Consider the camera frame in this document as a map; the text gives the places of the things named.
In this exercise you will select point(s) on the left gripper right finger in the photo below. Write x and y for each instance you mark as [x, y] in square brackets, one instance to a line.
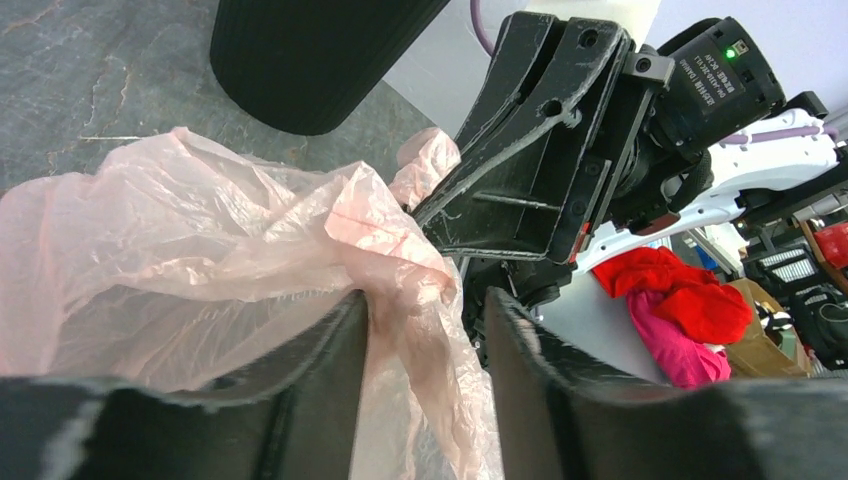
[563, 414]

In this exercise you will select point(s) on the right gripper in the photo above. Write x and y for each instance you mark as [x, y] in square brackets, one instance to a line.
[556, 118]

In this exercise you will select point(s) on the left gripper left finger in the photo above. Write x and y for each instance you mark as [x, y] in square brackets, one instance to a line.
[291, 414]

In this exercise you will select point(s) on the pink plastic trash bag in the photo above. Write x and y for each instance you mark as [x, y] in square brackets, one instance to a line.
[179, 261]

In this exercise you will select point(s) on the black trash bin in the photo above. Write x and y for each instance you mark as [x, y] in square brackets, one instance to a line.
[303, 67]

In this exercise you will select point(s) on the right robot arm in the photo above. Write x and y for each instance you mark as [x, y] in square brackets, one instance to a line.
[720, 142]

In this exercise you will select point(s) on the magenta cloth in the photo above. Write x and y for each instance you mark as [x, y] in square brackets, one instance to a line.
[686, 364]

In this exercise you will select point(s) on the red cloth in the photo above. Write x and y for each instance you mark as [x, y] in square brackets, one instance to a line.
[706, 310]

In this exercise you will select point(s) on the cardboard box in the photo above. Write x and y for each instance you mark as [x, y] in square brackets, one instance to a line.
[760, 355]

